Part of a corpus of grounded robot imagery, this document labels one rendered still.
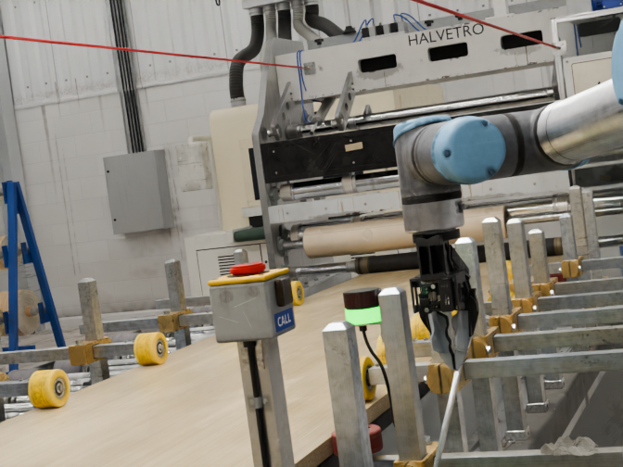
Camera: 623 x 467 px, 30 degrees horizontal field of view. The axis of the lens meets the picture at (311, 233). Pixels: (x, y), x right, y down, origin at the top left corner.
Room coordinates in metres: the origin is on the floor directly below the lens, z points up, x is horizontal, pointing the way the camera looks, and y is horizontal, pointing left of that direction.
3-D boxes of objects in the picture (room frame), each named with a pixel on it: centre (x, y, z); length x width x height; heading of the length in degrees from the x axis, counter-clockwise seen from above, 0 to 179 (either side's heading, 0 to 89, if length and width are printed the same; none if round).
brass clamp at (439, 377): (2.02, -0.21, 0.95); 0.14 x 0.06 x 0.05; 159
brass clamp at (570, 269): (3.41, -0.75, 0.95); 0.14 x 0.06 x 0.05; 159
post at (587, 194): (3.86, -0.92, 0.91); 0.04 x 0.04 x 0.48; 69
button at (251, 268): (1.29, 0.08, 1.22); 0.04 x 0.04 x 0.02
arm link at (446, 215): (1.74, -0.19, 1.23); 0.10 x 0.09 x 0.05; 69
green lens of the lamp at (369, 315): (1.78, -0.07, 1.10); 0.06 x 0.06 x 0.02
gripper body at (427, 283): (1.73, -0.18, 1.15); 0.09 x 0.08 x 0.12; 159
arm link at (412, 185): (1.73, -0.19, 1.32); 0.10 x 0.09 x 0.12; 16
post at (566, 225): (3.39, -0.74, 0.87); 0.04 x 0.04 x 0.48; 69
